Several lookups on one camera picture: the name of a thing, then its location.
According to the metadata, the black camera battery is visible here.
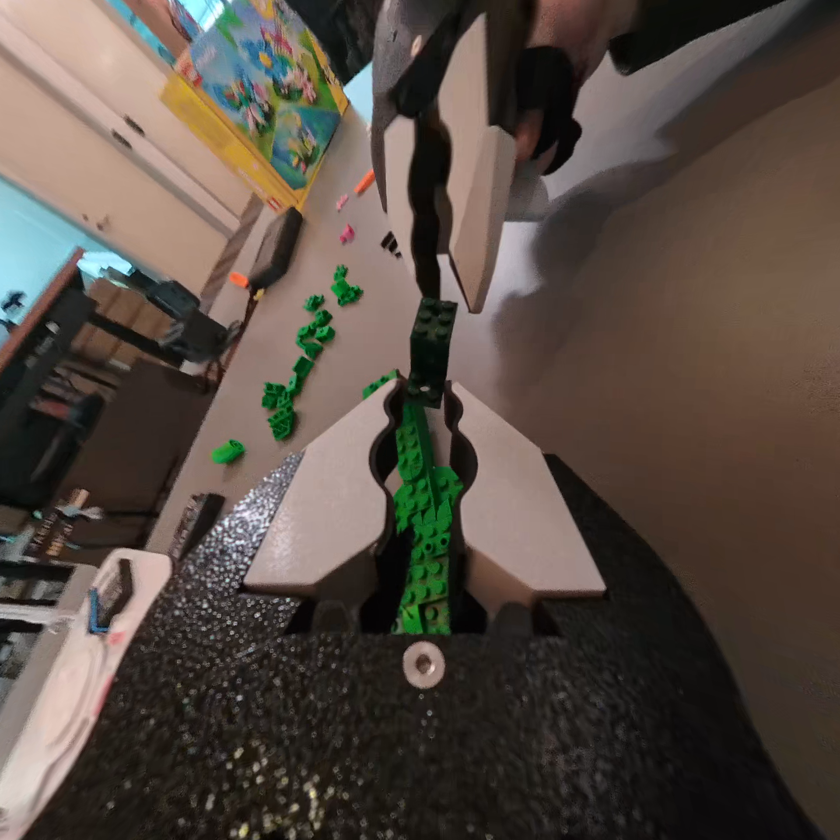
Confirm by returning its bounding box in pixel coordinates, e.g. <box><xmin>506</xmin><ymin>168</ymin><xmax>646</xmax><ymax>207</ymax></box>
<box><xmin>88</xmin><ymin>561</ymin><xmax>135</xmax><ymax>634</ymax></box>
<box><xmin>169</xmin><ymin>492</ymin><xmax>226</xmax><ymax>559</ymax></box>

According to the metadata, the wood edged office desk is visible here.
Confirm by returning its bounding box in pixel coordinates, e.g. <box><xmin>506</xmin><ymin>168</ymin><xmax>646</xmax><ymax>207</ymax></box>
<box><xmin>0</xmin><ymin>248</ymin><xmax>93</xmax><ymax>460</ymax></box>

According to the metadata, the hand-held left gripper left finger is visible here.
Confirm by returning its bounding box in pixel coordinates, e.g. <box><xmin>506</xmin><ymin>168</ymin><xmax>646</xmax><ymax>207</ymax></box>
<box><xmin>243</xmin><ymin>378</ymin><xmax>404</xmax><ymax>627</ymax></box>

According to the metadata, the black power adapter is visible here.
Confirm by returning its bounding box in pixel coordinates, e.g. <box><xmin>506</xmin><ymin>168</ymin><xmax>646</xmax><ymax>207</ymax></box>
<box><xmin>249</xmin><ymin>206</ymin><xmax>304</xmax><ymax>290</ymax></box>

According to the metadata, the white cabinet with black handles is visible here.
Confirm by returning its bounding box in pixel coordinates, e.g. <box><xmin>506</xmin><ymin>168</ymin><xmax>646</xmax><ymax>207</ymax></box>
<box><xmin>0</xmin><ymin>0</ymin><xmax>257</xmax><ymax>237</ymax></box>

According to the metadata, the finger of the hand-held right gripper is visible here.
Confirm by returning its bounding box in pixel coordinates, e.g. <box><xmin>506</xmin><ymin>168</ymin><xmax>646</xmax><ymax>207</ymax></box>
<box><xmin>436</xmin><ymin>12</ymin><xmax>519</xmax><ymax>315</ymax></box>
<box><xmin>382</xmin><ymin>113</ymin><xmax>455</xmax><ymax>298</ymax></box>

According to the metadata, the pile of green bricks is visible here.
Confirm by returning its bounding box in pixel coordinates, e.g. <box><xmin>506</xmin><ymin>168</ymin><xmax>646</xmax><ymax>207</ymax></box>
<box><xmin>261</xmin><ymin>264</ymin><xmax>401</xmax><ymax>441</ymax></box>

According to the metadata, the green brick model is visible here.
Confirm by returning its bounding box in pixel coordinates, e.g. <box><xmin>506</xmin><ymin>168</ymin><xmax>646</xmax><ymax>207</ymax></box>
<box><xmin>392</xmin><ymin>403</ymin><xmax>466</xmax><ymax>636</ymax></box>

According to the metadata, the yellow blue toy brick box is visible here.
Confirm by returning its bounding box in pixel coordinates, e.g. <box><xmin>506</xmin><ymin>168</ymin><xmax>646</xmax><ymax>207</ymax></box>
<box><xmin>161</xmin><ymin>0</ymin><xmax>350</xmax><ymax>211</ymax></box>

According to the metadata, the dark grey battery charger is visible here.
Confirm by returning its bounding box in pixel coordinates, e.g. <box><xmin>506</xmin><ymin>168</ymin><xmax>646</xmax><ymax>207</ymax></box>
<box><xmin>157</xmin><ymin>279</ymin><xmax>231</xmax><ymax>365</ymax></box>

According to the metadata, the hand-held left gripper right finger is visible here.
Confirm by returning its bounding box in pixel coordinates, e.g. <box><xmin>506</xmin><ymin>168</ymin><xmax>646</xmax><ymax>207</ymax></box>
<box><xmin>444</xmin><ymin>379</ymin><xmax>608</xmax><ymax>627</ymax></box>

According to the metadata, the person's right forearm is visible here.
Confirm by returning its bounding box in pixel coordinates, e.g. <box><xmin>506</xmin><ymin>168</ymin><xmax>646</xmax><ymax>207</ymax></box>
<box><xmin>607</xmin><ymin>0</ymin><xmax>788</xmax><ymax>76</ymax></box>

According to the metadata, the dark green brick assembly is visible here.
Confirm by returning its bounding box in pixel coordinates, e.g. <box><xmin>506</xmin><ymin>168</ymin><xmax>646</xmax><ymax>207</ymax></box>
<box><xmin>406</xmin><ymin>297</ymin><xmax>459</xmax><ymax>409</ymax></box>

